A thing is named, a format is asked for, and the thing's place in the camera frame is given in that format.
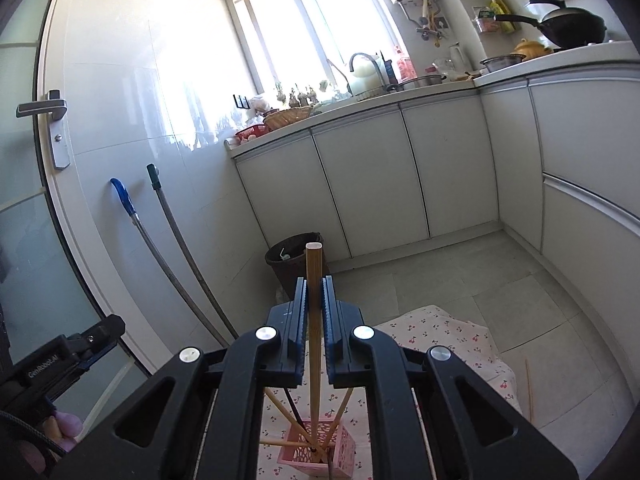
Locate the kitchen window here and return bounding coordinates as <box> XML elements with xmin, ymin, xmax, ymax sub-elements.
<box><xmin>225</xmin><ymin>0</ymin><xmax>401</xmax><ymax>98</ymax></box>

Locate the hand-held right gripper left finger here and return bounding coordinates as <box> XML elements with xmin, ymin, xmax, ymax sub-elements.
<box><xmin>50</xmin><ymin>277</ymin><xmax>307</xmax><ymax>480</ymax></box>

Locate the dark blue bottle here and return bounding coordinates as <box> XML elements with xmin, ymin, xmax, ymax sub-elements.
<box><xmin>380</xmin><ymin>50</ymin><xmax>398</xmax><ymax>86</ymax></box>

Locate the steel bowl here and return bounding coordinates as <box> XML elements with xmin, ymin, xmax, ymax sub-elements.
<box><xmin>480</xmin><ymin>54</ymin><xmax>526</xmax><ymax>73</ymax></box>

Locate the steel kitchen faucet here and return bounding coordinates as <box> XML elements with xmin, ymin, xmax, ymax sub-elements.
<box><xmin>349</xmin><ymin>52</ymin><xmax>388</xmax><ymax>88</ymax></box>

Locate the steel basin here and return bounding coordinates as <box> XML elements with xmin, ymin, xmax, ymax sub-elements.
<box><xmin>397</xmin><ymin>75</ymin><xmax>446</xmax><ymax>92</ymax></box>

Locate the black chopstick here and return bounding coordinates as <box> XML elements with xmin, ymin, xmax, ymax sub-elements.
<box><xmin>284</xmin><ymin>388</ymin><xmax>316</xmax><ymax>453</ymax></box>

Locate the wall rack with bottles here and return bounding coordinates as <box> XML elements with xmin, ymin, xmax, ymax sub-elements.
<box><xmin>472</xmin><ymin>0</ymin><xmax>516</xmax><ymax>35</ymax></box>

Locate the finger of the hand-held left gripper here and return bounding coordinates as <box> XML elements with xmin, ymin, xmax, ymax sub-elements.
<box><xmin>82</xmin><ymin>314</ymin><xmax>126</xmax><ymax>350</ymax></box>
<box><xmin>80</xmin><ymin>340</ymin><xmax>121</xmax><ymax>372</ymax></box>

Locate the yellow clay pot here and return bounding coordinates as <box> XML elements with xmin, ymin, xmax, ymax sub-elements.
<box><xmin>514</xmin><ymin>38</ymin><xmax>553</xmax><ymax>61</ymax></box>

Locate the person's left hand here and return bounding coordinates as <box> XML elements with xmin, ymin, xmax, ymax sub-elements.
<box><xmin>20</xmin><ymin>410</ymin><xmax>82</xmax><ymax>476</ymax></box>

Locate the frosted glass door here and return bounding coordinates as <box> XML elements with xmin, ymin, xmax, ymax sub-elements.
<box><xmin>0</xmin><ymin>0</ymin><xmax>151</xmax><ymax>376</ymax></box>

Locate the silver door handle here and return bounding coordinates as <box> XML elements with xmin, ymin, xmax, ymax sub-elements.
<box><xmin>16</xmin><ymin>90</ymin><xmax>71</xmax><ymax>170</ymax></box>

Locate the blue handled mop pole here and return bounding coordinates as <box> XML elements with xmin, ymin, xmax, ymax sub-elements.
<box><xmin>110</xmin><ymin>178</ymin><xmax>231</xmax><ymax>348</ymax></box>

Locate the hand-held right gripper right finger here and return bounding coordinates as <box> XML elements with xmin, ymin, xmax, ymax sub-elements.
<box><xmin>323</xmin><ymin>275</ymin><xmax>581</xmax><ymax>480</ymax></box>

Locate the pink plastic basket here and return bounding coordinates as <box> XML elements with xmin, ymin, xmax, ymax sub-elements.
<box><xmin>276</xmin><ymin>411</ymin><xmax>357</xmax><ymax>480</ymax></box>

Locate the pink bottle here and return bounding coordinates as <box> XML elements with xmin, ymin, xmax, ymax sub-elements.
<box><xmin>395</xmin><ymin>46</ymin><xmax>416</xmax><ymax>78</ymax></box>

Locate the wicker basket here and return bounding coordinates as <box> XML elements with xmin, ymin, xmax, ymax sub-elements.
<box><xmin>262</xmin><ymin>106</ymin><xmax>313</xmax><ymax>132</ymax></box>

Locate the cherry print cloth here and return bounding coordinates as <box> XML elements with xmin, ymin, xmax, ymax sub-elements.
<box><xmin>257</xmin><ymin>305</ymin><xmax>518</xmax><ymax>480</ymax></box>

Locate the black wok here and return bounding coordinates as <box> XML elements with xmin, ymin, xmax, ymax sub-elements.
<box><xmin>495</xmin><ymin>0</ymin><xmax>608</xmax><ymax>51</ymax></box>

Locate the green tipped metal pole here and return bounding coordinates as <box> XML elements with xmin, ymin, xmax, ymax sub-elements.
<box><xmin>146</xmin><ymin>164</ymin><xmax>241</xmax><ymax>341</ymax></box>

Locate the white jug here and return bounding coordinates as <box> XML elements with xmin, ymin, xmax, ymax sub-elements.
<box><xmin>350</xmin><ymin>57</ymin><xmax>382</xmax><ymax>80</ymax></box>

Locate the dark brown trash bin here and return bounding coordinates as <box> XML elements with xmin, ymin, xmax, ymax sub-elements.
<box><xmin>265</xmin><ymin>232</ymin><xmax>328</xmax><ymax>301</ymax></box>

